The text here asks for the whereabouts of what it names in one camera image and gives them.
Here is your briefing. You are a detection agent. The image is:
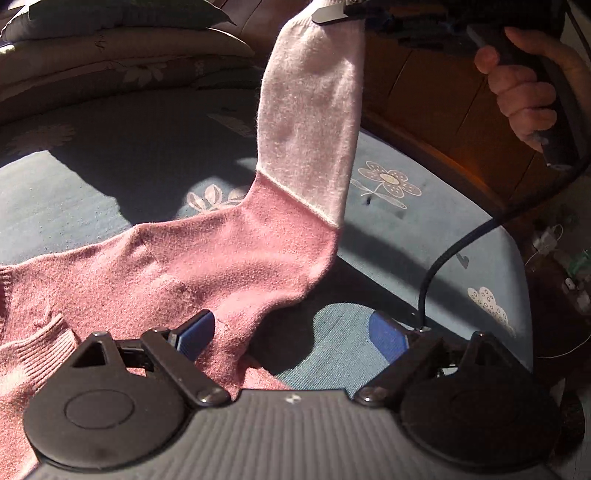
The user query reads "blue floral bed sheet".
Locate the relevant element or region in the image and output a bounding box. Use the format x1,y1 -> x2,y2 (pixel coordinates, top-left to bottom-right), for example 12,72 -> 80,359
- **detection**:
0,83 -> 532,393

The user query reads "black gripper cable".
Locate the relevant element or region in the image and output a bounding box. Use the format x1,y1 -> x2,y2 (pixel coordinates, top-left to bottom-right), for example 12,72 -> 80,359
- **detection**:
418,159 -> 591,334

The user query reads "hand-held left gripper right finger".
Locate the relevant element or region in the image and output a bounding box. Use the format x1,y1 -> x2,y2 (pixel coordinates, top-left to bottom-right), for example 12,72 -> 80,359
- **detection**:
353,311 -> 514,408

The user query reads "grey-green floral pillow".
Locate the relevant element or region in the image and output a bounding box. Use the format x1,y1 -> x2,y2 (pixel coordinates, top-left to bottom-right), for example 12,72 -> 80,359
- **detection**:
0,0 -> 232,43

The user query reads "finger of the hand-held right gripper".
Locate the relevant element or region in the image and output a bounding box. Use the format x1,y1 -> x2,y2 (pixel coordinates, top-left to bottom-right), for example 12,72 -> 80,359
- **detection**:
323,0 -> 370,25

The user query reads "wooden headboard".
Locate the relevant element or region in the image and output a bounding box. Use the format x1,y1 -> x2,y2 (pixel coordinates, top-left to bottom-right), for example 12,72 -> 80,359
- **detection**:
217,0 -> 591,217

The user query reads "folded floral quilt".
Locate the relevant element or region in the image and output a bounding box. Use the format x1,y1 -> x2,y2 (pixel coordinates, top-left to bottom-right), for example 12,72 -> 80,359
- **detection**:
0,28 -> 260,126

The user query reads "white charging cable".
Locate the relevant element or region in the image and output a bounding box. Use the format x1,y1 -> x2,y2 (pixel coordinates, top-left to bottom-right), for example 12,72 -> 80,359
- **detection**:
526,224 -> 567,268

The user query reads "pink and cream knit sweater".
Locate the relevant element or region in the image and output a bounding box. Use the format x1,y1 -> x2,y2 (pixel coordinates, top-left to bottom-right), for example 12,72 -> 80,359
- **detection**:
0,0 -> 368,476

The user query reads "person's right hand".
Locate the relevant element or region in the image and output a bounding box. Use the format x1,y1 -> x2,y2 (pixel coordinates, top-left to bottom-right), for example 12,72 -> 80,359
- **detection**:
475,27 -> 591,153

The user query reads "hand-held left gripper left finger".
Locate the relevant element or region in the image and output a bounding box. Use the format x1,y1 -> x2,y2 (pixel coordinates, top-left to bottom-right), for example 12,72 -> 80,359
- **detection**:
73,310 -> 232,408

